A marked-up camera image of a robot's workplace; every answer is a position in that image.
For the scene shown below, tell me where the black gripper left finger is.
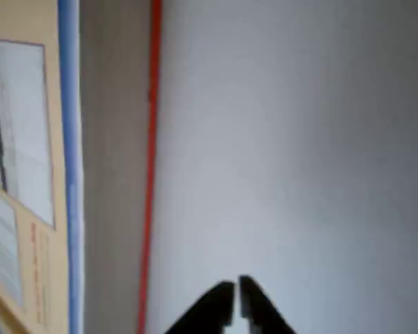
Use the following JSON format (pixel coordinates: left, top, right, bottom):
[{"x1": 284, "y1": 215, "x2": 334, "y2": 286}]
[{"x1": 165, "y1": 280, "x2": 236, "y2": 334}]

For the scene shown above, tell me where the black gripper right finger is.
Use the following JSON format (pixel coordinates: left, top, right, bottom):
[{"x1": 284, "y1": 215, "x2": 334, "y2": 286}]
[{"x1": 238, "y1": 274, "x2": 297, "y2": 334}]

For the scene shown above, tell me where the cardboard box with labels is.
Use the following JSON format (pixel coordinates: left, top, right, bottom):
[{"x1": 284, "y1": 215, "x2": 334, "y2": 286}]
[{"x1": 0, "y1": 0, "x2": 164, "y2": 334}]

